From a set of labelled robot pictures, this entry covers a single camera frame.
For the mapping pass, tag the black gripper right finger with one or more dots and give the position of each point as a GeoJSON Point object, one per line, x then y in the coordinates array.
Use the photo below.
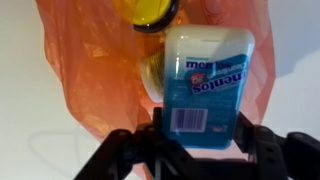
{"type": "Point", "coordinates": [273, 153]}

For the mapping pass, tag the orange plastic bag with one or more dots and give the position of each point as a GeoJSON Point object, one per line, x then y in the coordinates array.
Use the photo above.
{"type": "Point", "coordinates": [96, 66]}

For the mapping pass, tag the blue mentos box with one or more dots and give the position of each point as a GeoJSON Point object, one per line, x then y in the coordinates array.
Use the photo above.
{"type": "Point", "coordinates": [206, 90]}

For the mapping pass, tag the yellow toy figure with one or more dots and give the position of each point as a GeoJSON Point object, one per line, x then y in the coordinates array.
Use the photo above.
{"type": "Point", "coordinates": [151, 15]}

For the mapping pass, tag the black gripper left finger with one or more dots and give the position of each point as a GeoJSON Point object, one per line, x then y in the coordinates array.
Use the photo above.
{"type": "Point", "coordinates": [133, 156]}

